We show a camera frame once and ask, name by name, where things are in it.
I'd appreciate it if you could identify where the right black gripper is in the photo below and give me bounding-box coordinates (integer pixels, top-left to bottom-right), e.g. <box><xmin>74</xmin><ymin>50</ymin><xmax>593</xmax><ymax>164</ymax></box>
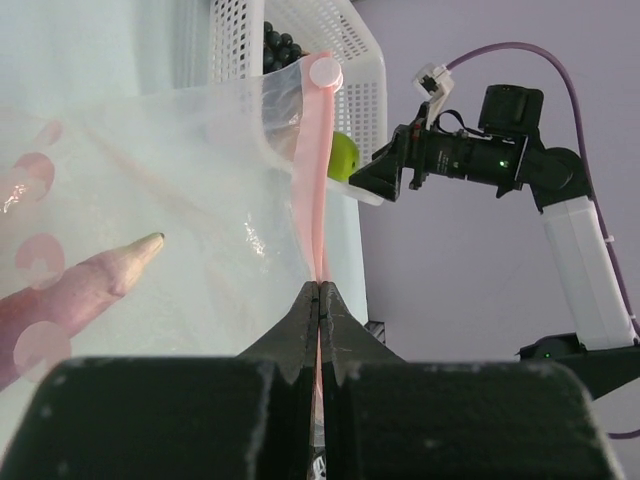
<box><xmin>348</xmin><ymin>102</ymin><xmax>438</xmax><ymax>202</ymax></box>

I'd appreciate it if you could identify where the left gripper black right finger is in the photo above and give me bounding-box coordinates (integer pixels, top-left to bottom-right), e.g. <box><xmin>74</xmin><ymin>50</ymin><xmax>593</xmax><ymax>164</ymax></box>
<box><xmin>319</xmin><ymin>282</ymin><xmax>625</xmax><ymax>479</ymax></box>

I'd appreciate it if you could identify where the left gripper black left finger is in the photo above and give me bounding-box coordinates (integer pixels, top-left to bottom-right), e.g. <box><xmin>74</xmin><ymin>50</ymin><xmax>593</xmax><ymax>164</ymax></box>
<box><xmin>14</xmin><ymin>282</ymin><xmax>320</xmax><ymax>479</ymax></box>

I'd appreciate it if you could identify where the green toy apple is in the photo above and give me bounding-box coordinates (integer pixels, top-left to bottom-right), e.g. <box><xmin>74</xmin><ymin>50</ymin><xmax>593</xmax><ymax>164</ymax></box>
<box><xmin>327</xmin><ymin>131</ymin><xmax>360</xmax><ymax>183</ymax></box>

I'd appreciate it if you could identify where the clear zip top bag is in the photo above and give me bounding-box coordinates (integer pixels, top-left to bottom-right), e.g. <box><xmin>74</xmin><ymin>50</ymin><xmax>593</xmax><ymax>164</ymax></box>
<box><xmin>0</xmin><ymin>49</ymin><xmax>346</xmax><ymax>391</ymax></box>

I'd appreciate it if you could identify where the purple toy eggplant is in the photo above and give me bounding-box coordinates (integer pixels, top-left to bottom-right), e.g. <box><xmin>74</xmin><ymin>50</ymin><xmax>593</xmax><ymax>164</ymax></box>
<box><xmin>1</xmin><ymin>232</ymin><xmax>165</xmax><ymax>389</ymax></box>

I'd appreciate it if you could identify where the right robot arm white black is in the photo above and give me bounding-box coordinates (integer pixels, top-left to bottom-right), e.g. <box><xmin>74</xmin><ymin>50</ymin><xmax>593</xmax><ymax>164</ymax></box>
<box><xmin>349</xmin><ymin>85</ymin><xmax>639</xmax><ymax>399</ymax></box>

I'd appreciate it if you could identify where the dark toy grape bunch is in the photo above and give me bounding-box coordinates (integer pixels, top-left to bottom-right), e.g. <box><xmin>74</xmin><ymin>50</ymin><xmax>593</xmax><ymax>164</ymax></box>
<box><xmin>262</xmin><ymin>21</ymin><xmax>308</xmax><ymax>74</ymax></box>

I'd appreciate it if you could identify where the white plastic basket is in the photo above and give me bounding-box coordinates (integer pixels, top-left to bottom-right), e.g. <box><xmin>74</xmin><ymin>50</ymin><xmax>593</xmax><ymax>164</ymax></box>
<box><xmin>210</xmin><ymin>1</ymin><xmax>387</xmax><ymax>167</ymax></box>

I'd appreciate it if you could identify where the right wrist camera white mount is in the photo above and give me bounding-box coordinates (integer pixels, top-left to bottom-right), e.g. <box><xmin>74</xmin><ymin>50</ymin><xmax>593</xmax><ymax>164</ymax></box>
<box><xmin>413</xmin><ymin>63</ymin><xmax>455</xmax><ymax>126</ymax></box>

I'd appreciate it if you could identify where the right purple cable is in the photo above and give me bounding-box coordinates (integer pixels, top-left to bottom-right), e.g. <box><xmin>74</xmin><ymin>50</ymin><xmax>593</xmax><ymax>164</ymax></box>
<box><xmin>444</xmin><ymin>42</ymin><xmax>640</xmax><ymax>441</ymax></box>

